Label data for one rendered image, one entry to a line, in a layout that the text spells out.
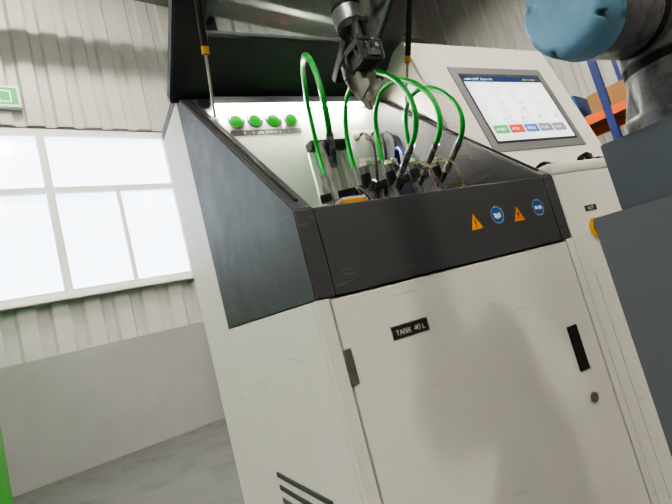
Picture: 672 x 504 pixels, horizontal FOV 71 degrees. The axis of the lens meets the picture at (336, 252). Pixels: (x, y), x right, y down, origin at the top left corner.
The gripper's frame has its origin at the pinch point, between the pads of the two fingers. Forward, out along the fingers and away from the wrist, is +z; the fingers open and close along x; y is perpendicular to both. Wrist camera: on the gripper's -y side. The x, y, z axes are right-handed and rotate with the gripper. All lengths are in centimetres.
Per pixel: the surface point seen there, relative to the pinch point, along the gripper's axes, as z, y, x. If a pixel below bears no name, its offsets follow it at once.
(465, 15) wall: -385, -418, 585
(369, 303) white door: 47, 17, -25
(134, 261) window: -51, -404, -14
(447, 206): 31.6, 17.3, -0.9
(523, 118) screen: 0, -10, 70
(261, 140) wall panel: -8.7, -36.6, -13.6
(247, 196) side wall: 18.7, -2.3, -35.1
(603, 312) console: 63, 17, 37
